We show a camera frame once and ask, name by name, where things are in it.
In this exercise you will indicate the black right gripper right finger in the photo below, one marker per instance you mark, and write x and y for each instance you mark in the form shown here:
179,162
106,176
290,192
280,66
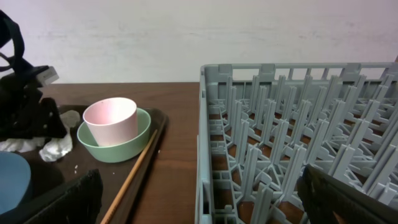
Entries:
324,198

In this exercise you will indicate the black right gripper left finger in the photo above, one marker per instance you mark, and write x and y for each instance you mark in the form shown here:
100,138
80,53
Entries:
77,201

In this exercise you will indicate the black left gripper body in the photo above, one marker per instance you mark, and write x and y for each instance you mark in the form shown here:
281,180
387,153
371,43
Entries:
25,113

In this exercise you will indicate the white tissue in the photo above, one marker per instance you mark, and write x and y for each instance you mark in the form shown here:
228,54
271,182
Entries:
54,149

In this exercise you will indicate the pink cup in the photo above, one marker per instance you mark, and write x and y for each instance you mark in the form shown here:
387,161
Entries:
112,121

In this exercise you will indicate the grey dishwasher rack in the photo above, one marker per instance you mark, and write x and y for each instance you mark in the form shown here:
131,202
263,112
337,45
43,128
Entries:
261,124

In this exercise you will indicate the brown serving tray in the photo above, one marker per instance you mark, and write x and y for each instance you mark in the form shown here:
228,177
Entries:
46,176

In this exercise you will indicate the dark blue plate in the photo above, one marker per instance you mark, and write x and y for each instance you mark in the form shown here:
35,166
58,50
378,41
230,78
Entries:
16,186

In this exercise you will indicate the green bowl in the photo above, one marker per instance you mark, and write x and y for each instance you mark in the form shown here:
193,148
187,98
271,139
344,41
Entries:
119,152

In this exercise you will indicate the wooden chopstick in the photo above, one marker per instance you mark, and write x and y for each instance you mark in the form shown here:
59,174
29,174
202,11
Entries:
109,214

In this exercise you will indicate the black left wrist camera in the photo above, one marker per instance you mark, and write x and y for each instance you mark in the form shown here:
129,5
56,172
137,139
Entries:
43,76

